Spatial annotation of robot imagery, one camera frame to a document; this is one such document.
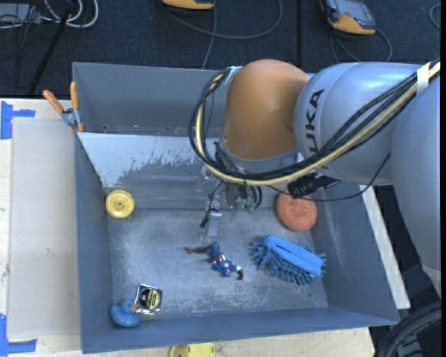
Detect blue noodle duster mitt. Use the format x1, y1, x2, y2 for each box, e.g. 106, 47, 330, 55
250, 234, 327, 286

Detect grey metal bin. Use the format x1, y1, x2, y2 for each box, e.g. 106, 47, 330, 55
71, 61, 412, 355

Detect orange round scouring pad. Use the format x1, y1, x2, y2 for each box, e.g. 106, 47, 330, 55
275, 192, 319, 233

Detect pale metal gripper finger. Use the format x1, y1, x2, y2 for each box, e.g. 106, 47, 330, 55
199, 198, 215, 230
204, 209, 224, 242

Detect blue toy action figure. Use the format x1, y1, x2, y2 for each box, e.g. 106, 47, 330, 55
183, 241, 245, 281

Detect pale wood flat board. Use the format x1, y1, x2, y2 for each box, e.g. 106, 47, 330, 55
6, 117, 81, 342

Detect blue rubber duck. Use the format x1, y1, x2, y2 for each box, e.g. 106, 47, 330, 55
109, 297, 141, 329

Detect yellow plastic wheel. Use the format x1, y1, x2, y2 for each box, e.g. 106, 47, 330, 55
104, 189, 136, 220

